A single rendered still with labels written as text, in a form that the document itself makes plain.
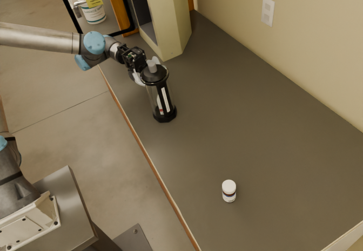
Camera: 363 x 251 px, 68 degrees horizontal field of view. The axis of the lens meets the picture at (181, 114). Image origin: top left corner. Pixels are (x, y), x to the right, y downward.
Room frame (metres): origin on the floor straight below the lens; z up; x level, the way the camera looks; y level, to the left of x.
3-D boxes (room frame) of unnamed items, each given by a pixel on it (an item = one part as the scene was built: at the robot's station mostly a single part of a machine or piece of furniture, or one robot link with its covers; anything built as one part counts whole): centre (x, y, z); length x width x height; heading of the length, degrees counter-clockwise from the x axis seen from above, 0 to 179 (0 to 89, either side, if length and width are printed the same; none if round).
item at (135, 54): (0.91, 0.15, 1.17); 0.12 x 0.08 x 0.09; 35
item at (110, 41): (1.04, 0.24, 1.16); 0.11 x 0.09 x 0.08; 35
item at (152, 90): (0.79, 0.07, 1.06); 0.11 x 0.11 x 0.21
